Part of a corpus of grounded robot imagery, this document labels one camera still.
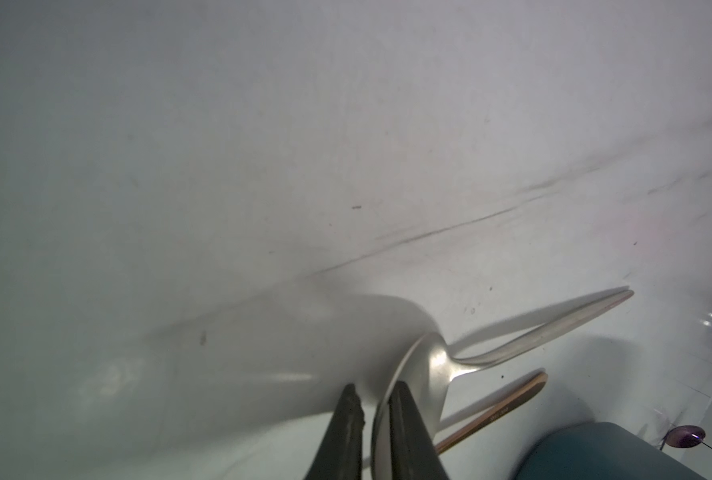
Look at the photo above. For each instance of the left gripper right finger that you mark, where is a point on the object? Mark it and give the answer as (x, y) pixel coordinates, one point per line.
(413, 455)

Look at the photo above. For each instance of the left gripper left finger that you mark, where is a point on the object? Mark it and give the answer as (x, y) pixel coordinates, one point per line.
(339, 456)

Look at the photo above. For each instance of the silver spoon pile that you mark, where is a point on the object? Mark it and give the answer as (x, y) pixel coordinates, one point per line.
(431, 364)

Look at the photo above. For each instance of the copper spoon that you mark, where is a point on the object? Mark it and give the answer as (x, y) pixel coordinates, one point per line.
(513, 401)

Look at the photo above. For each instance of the teal plastic storage box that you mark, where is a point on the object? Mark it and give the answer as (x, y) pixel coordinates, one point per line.
(598, 451)

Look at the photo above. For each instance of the black spoon right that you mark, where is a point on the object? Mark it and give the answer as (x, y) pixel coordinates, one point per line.
(683, 437)

